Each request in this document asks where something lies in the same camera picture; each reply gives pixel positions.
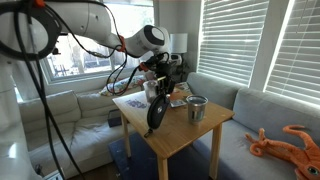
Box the wooden table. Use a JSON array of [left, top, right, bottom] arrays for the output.
[[112, 87, 235, 180]]

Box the small black box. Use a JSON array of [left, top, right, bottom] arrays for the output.
[[107, 109, 123, 128]]

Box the colourful patterned pillow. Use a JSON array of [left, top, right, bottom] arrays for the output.
[[99, 74, 148, 98]]

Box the wooden framed panel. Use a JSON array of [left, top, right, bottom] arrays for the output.
[[42, 169, 66, 180]]

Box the orange squid plush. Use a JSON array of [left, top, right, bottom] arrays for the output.
[[244, 124, 320, 180]]

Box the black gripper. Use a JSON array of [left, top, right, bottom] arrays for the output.
[[144, 54, 177, 98]]

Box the white red paper piece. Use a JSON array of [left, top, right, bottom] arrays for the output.
[[173, 81, 193, 96]]

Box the grey sofa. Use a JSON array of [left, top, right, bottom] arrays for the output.
[[185, 71, 320, 180]]

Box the small printed card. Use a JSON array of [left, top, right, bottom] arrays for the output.
[[169, 99, 188, 109]]

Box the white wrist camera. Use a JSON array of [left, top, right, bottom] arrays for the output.
[[169, 53, 183, 67]]

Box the floor lamp white shade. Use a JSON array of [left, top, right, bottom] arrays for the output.
[[169, 32, 189, 84]]

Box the white sofa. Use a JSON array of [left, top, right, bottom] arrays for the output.
[[18, 89, 134, 179]]

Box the dark potted plant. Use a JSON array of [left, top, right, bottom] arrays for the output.
[[174, 63, 190, 83]]

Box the white window blind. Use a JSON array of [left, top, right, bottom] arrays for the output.
[[264, 0, 320, 105], [197, 0, 270, 87]]

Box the black camera on tripod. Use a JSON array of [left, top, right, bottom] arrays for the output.
[[49, 31, 69, 57]]

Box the metal tumbler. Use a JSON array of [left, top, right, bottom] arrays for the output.
[[185, 94, 209, 125]]

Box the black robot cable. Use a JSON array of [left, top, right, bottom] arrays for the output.
[[9, 0, 168, 180]]

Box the dark rug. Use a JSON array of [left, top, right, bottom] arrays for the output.
[[108, 133, 214, 180]]

